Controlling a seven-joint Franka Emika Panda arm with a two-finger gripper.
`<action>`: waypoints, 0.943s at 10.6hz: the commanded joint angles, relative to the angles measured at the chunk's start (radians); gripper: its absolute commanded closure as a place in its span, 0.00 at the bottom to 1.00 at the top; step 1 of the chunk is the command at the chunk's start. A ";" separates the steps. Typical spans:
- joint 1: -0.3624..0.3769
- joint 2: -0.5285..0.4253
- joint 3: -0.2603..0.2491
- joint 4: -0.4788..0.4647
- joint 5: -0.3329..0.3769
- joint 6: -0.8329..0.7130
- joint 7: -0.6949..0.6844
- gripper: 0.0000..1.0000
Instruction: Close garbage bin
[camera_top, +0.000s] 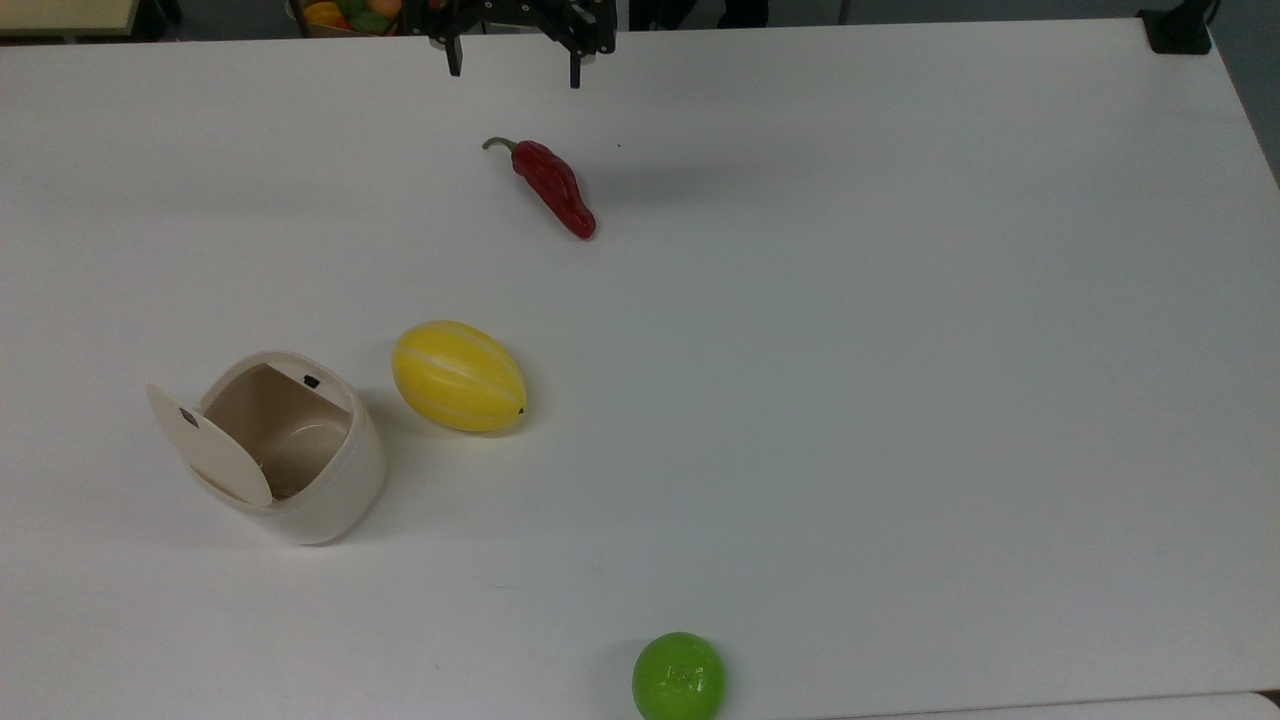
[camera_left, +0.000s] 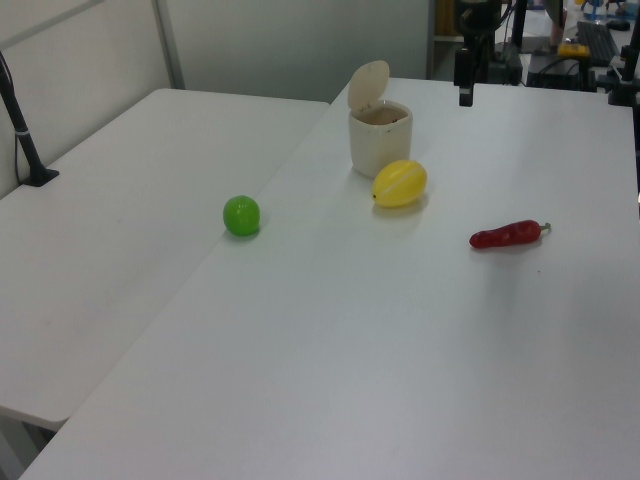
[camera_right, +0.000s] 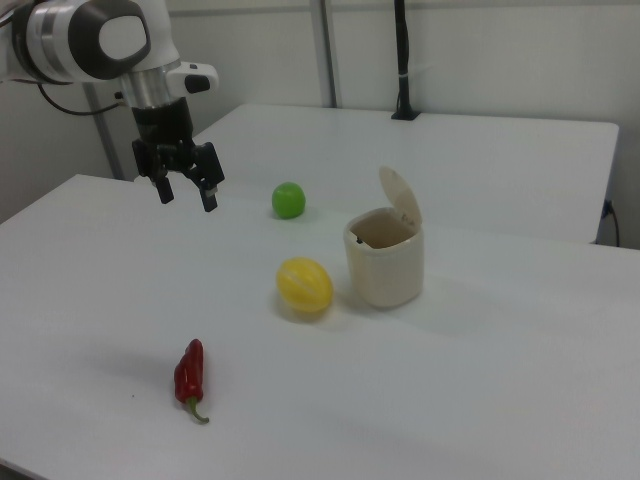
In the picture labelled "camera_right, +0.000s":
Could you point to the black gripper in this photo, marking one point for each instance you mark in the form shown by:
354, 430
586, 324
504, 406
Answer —
162, 125

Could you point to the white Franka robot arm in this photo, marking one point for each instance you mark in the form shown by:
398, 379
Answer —
60, 40

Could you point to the cream plastic garbage bin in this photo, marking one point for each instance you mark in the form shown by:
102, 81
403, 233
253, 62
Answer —
387, 275

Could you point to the green toy apple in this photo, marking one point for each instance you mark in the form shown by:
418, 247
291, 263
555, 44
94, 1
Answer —
288, 200

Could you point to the yellow toy melon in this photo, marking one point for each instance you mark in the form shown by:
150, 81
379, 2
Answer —
303, 285

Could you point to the red toy chili pepper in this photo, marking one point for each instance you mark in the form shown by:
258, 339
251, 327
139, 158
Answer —
190, 372

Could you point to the slim aluminium frame post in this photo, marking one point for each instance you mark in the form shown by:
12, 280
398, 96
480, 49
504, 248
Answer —
105, 135

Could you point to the wide aluminium frame post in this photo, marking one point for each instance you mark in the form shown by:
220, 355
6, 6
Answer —
325, 50

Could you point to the black camera stand pole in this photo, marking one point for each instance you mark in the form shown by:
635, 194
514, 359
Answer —
402, 50

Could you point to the wall power socket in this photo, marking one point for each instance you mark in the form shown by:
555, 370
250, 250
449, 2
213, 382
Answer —
610, 207

